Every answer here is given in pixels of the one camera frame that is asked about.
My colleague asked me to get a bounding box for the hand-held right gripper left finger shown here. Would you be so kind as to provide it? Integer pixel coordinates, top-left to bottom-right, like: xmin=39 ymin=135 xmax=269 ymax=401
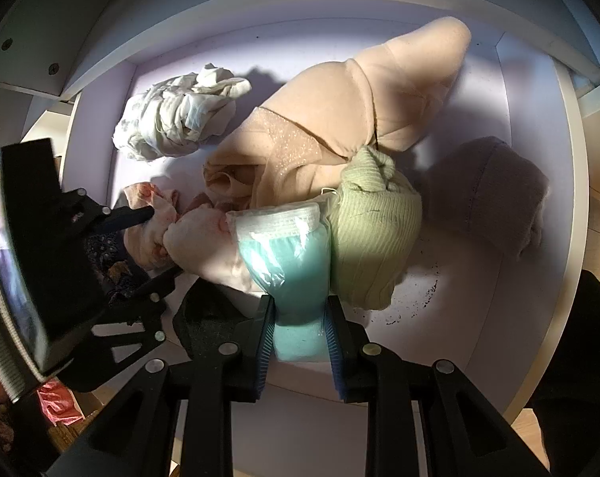
xmin=46 ymin=295 xmax=277 ymax=477

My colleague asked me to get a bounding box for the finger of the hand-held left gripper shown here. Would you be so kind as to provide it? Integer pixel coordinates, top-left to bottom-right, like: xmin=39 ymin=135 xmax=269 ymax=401
xmin=64 ymin=263 xmax=184 ymax=393
xmin=56 ymin=186 xmax=156 ymax=239

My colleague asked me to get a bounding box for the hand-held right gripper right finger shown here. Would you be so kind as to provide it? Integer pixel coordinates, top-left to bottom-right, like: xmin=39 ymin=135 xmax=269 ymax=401
xmin=323 ymin=295 xmax=552 ymax=477

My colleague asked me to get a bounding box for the navy patterned cloth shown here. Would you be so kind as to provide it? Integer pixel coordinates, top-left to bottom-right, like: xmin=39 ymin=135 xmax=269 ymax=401
xmin=84 ymin=231 xmax=152 ymax=309

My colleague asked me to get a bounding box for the pink floral cloth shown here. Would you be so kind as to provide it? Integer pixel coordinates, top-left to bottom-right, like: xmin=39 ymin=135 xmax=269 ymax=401
xmin=122 ymin=183 xmax=255 ymax=293

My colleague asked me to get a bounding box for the teal cloth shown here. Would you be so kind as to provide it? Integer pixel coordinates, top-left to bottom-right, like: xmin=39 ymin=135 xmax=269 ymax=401
xmin=225 ymin=203 xmax=333 ymax=363

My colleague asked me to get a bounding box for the green knitted roll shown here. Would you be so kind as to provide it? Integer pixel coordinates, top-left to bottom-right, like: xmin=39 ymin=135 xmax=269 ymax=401
xmin=326 ymin=145 xmax=424 ymax=311

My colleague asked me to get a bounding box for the white drawer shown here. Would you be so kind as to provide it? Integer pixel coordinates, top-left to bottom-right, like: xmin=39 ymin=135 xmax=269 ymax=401
xmin=62 ymin=0 xmax=594 ymax=477

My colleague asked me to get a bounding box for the tan glittery cloth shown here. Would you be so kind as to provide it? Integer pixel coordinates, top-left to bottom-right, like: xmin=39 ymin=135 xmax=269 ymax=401
xmin=202 ymin=107 xmax=353 ymax=212

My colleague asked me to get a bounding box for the grey-blue cloth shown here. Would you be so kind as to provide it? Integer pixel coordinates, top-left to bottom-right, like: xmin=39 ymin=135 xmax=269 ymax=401
xmin=429 ymin=136 xmax=550 ymax=263

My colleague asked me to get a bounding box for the beige puffy garment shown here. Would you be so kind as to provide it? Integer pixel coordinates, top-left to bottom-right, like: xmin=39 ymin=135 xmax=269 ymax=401
xmin=257 ymin=16 xmax=472 ymax=160

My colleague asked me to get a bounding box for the black cloth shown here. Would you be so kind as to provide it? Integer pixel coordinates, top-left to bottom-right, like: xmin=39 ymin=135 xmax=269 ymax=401
xmin=172 ymin=277 xmax=261 ymax=359

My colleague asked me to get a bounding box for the white crumpled cloth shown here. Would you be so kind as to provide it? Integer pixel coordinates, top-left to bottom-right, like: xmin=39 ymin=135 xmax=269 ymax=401
xmin=112 ymin=63 xmax=254 ymax=162

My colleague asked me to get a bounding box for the red crumpled cloth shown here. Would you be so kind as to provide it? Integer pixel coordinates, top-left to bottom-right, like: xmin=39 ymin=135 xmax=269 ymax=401
xmin=37 ymin=380 xmax=85 ymax=425

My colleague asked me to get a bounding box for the person's patterned clothing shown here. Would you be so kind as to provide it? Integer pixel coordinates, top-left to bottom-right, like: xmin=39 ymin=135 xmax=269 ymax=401
xmin=0 ymin=397 xmax=57 ymax=477

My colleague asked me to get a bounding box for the person's black clothing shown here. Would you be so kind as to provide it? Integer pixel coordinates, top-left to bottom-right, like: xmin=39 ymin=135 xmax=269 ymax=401
xmin=526 ymin=268 xmax=600 ymax=477

